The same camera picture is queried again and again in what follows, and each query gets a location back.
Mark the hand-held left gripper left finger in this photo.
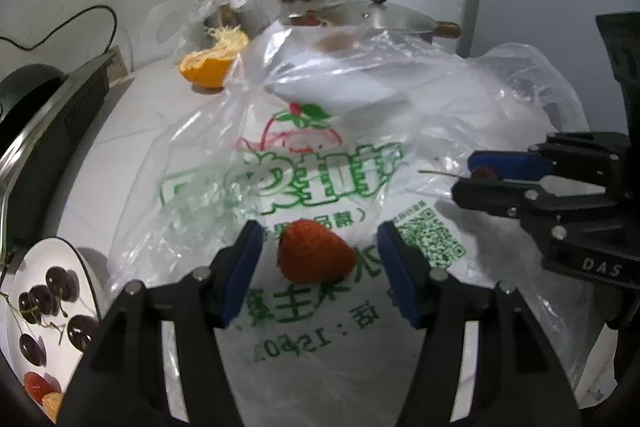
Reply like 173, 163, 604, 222
57, 221, 264, 427

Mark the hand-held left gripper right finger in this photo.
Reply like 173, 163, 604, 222
377, 221, 583, 427

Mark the half peeled orange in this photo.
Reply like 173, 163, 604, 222
179, 29, 251, 88

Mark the steel induction cooker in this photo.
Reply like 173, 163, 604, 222
0, 52, 118, 248

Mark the small steel pot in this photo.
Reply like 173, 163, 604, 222
300, 0, 462, 45

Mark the black cooker cable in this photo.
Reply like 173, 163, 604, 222
0, 5, 118, 52

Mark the peeled orange segment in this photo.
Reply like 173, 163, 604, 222
42, 391, 66, 423

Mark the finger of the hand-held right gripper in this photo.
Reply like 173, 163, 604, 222
467, 132, 628, 188
451, 177, 608, 229

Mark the red strawberry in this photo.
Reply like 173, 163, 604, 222
23, 371, 57, 403
276, 219, 357, 284

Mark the black wok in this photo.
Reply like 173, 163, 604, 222
0, 64, 66, 118

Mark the printed clear plastic bag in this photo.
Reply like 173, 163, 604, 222
107, 27, 618, 427

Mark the white plate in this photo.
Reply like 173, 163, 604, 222
0, 238, 108, 425

